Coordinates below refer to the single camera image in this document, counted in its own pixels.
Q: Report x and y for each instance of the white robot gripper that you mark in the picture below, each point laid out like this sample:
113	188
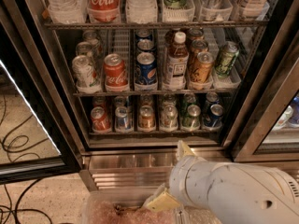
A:
191	183

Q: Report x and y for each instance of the red bull can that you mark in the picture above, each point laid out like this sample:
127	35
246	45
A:
123	123
121	101

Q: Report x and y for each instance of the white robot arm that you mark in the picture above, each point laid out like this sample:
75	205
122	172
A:
235	193

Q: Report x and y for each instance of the front green can bottom shelf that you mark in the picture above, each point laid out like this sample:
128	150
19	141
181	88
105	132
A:
191	120

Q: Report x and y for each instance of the green can shelf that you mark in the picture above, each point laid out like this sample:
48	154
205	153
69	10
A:
188	99
191	120
226	58

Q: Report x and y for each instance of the front orange can bottom shelf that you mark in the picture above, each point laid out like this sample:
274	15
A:
146	118

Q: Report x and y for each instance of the orange can shelf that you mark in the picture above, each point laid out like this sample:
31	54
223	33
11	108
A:
196	47
195	34
146	100
201	67
146	118

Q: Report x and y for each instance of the steel fridge base grille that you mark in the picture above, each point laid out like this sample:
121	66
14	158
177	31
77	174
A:
126	167

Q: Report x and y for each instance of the front white can bottom shelf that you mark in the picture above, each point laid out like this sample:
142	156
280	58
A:
169	118

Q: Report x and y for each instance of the white can shelf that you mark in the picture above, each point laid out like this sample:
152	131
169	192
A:
94	38
169	118
169	99
85	48
85	72

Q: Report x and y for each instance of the front blue can bottom shelf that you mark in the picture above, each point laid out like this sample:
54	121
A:
213	116

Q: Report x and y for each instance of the blue can shelf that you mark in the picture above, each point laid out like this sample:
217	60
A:
213	116
212	98

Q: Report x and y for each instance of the rear white can bottom shelf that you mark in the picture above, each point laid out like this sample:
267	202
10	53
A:
169	99

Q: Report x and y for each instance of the rear green can bottom shelf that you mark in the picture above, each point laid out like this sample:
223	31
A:
188	99

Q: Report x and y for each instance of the rear orange can bottom shelf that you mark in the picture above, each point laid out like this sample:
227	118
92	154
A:
146	100

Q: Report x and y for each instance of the rear blue can bottom shelf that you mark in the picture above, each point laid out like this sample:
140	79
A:
212	98

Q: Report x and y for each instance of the front red can bottom shelf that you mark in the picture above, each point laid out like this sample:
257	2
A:
100	119

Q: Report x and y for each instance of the red can shelf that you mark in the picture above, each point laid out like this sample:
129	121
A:
100	119
100	101

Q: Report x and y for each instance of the rear red can bottom shelf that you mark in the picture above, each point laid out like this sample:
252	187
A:
100	101

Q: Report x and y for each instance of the right closed fridge door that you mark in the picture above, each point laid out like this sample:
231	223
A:
258	141

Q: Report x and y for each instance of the front pepsi can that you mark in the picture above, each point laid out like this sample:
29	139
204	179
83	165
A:
145	69

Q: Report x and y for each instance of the pepsi can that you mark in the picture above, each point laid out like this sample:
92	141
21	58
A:
145	69
143	34
146	45

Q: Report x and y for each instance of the front orange can middle shelf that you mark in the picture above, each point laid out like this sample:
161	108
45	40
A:
201	67

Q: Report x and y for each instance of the coca cola can middle shelf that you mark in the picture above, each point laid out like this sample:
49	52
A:
115	70

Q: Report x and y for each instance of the front white can middle shelf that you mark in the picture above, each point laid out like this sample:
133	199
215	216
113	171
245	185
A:
85	72

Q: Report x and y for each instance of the middle pepsi can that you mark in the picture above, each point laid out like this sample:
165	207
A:
146	45

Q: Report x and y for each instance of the open glass fridge door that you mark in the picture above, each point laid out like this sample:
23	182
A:
35	140

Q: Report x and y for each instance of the green can middle shelf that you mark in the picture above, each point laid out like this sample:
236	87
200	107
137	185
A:
226	58

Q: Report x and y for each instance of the rear orange can middle shelf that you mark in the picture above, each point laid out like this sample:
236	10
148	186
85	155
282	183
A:
195	34

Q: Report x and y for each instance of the rear pepsi can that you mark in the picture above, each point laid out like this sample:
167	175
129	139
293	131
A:
143	34

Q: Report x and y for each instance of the rear white can middle shelf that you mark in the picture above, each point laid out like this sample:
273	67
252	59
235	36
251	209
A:
94	38

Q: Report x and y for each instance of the right clear plastic bin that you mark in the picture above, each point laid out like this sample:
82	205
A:
190	215

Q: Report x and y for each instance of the clear plastic bin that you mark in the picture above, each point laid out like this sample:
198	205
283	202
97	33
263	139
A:
124	206
190	215

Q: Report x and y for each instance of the left clear plastic bin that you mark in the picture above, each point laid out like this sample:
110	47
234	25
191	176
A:
124	206

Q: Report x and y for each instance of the tea bottle white cap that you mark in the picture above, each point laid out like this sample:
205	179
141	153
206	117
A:
176	61

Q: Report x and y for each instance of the centre clear water bottle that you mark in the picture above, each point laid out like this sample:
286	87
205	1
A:
141	11

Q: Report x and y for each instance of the middle wire shelf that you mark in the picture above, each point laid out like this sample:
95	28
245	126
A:
158	92

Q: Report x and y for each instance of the wire shelf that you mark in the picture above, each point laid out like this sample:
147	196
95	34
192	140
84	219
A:
158	92
155	25

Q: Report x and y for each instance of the top wire shelf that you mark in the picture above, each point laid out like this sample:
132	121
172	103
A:
155	25

